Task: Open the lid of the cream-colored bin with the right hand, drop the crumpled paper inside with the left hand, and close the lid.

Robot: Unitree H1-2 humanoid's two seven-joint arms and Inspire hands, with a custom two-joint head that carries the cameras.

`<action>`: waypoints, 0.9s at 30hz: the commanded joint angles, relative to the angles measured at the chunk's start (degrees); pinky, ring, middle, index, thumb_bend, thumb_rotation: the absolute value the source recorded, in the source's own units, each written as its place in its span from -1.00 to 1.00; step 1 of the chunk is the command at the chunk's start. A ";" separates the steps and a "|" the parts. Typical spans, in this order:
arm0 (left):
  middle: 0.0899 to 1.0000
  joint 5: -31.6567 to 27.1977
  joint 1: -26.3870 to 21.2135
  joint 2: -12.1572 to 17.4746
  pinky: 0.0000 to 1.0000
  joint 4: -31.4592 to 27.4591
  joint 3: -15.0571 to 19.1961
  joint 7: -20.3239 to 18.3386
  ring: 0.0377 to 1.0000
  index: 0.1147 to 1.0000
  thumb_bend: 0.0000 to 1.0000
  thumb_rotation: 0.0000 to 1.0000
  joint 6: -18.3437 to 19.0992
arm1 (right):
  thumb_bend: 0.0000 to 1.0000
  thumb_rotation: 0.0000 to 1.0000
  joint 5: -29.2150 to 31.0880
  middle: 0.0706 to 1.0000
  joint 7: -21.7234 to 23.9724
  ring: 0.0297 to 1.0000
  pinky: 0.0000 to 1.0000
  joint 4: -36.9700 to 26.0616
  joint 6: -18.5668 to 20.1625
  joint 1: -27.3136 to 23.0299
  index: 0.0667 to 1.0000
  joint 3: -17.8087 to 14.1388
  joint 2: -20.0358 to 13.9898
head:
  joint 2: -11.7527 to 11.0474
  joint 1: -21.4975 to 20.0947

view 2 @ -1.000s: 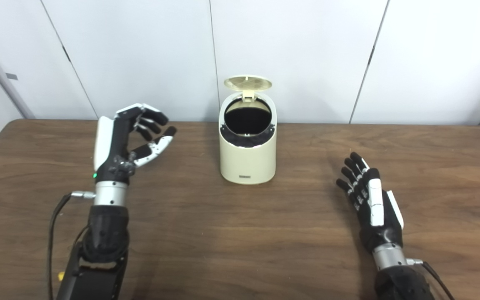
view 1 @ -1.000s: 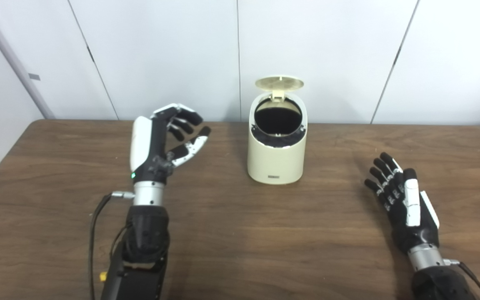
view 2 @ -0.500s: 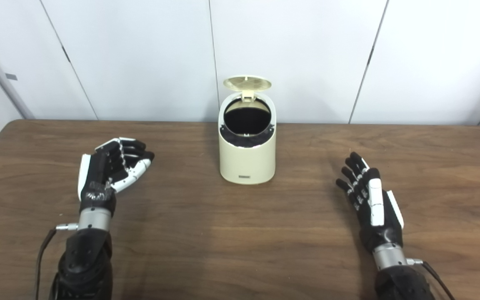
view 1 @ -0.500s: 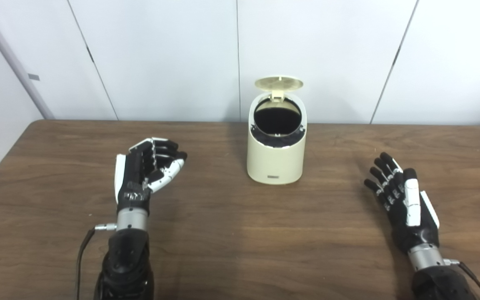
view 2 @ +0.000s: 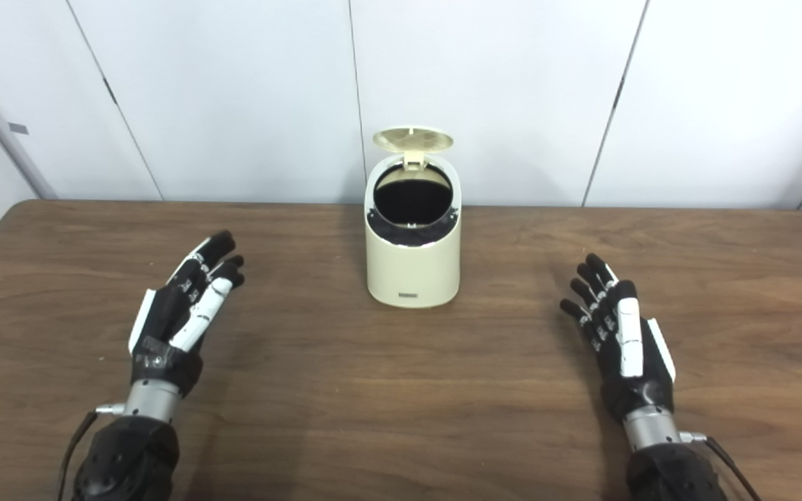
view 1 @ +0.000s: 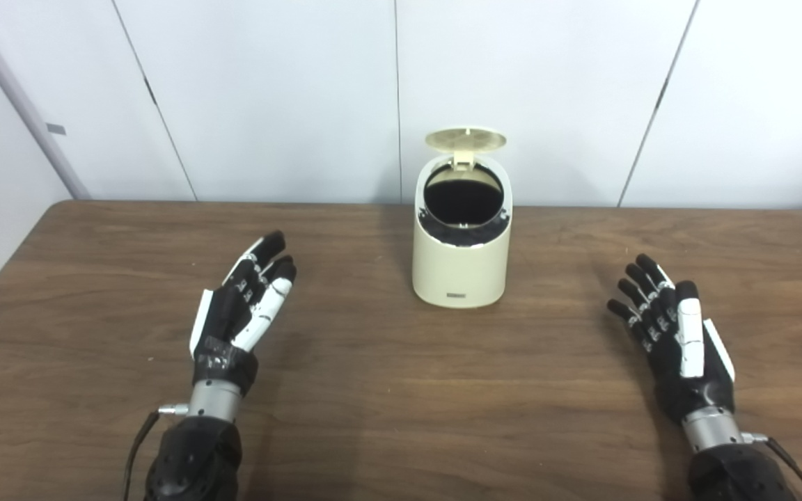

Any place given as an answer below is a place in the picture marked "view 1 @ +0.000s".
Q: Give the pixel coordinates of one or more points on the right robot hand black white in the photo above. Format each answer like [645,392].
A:
[686,362]

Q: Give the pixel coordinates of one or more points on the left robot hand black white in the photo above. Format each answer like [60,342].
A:
[227,327]

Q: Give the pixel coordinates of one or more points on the cream-colored bin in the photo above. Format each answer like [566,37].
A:
[462,275]

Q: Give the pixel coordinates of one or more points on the cream round bin lid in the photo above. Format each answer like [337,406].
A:
[466,139]

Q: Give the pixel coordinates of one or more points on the small gray wall tag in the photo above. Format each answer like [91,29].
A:
[56,129]

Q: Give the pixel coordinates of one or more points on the gray wall post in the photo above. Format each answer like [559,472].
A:
[18,111]

